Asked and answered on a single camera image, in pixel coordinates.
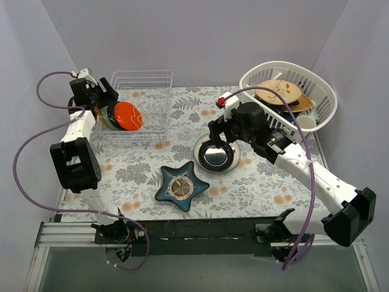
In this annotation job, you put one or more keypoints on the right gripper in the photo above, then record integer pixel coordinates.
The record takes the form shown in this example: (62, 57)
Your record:
(221, 129)

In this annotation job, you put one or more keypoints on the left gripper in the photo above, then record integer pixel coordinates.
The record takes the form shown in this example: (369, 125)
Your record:
(99, 95)

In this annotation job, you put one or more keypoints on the blue floral green plate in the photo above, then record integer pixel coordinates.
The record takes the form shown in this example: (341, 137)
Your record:
(106, 118)

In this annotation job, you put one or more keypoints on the yellow patterned round plate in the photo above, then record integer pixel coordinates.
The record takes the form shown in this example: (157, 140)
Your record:
(102, 119)

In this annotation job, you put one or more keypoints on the orange red round plate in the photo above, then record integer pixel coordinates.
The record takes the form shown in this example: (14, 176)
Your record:
(128, 116)

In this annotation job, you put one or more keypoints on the dark brown plate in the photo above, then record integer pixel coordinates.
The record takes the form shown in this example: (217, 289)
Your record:
(111, 116)

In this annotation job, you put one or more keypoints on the black glossy plate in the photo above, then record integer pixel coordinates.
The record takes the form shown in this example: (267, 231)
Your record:
(215, 159)

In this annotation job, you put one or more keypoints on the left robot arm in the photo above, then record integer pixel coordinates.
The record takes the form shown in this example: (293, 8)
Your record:
(75, 162)

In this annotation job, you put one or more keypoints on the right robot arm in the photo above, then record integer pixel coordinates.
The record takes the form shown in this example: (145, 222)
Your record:
(348, 210)

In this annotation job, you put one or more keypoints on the dark teal dish in basket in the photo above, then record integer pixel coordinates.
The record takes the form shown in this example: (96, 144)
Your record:
(289, 118)

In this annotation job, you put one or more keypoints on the floral table mat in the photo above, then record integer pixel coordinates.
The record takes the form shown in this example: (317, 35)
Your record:
(132, 176)

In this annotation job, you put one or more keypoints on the blue star-shaped plate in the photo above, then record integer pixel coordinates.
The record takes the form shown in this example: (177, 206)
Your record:
(180, 185)

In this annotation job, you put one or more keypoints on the beige floral round plate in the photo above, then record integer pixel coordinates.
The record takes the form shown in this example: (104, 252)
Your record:
(287, 90)

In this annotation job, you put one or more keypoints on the white plastic slatted basket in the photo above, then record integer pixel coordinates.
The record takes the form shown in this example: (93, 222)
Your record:
(310, 84)

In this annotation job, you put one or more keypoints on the white cup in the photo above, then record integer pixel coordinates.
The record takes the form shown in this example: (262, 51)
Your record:
(306, 122)

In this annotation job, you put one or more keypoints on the tan fan-shaped plate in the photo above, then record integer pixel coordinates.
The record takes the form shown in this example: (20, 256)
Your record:
(303, 103)

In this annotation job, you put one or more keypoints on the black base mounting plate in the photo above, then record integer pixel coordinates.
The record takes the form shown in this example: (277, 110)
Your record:
(197, 237)

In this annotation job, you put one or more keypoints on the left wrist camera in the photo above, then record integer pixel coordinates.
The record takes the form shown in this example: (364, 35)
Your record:
(84, 73)

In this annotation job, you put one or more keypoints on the white wire dish rack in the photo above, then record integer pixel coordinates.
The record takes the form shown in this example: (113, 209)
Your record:
(149, 91)

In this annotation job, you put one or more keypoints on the aluminium frame rail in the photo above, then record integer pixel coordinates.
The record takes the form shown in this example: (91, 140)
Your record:
(83, 235)

